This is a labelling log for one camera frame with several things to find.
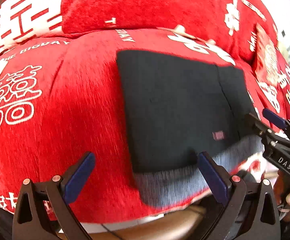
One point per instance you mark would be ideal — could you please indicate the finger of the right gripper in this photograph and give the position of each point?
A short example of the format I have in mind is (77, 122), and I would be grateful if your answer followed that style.
(274, 119)
(256, 125)

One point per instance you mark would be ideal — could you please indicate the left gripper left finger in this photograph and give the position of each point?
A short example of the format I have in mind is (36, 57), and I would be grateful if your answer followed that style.
(31, 220)

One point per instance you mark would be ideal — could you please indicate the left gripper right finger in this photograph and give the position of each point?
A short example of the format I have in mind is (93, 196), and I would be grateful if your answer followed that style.
(249, 209)

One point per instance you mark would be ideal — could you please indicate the black grey patterned pants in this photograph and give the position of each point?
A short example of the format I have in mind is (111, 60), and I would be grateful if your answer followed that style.
(176, 108)

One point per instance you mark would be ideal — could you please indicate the person's right hand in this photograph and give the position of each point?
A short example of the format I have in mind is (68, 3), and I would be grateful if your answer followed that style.
(289, 197)

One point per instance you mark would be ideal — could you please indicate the red embroidered cushion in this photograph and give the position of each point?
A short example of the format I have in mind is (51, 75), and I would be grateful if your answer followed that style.
(265, 66)

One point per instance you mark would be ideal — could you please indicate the red printed sofa cover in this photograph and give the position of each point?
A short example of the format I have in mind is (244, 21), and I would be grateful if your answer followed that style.
(61, 93)

